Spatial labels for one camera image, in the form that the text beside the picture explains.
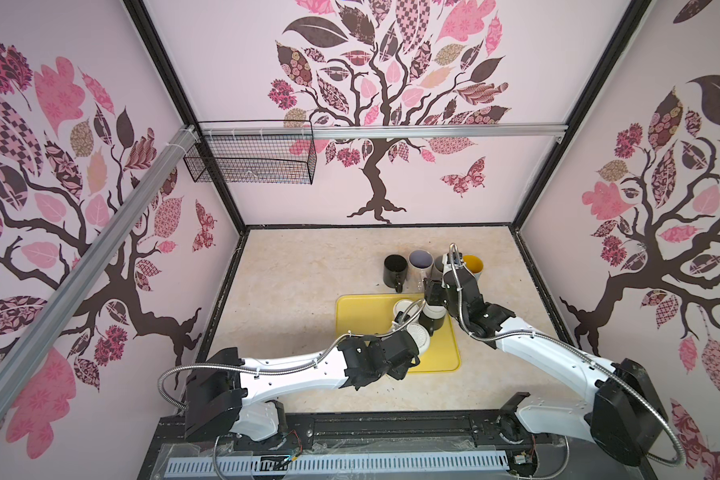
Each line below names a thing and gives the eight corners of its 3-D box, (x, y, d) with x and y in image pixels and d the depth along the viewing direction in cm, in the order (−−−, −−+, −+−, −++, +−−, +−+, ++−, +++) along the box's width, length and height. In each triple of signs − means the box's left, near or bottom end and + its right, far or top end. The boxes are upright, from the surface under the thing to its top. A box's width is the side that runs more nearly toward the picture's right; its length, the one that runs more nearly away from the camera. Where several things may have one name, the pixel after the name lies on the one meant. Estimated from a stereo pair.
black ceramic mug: (384, 295, 101) (385, 280, 94) (383, 270, 108) (384, 254, 101) (406, 295, 101) (409, 280, 94) (403, 270, 108) (406, 254, 101)
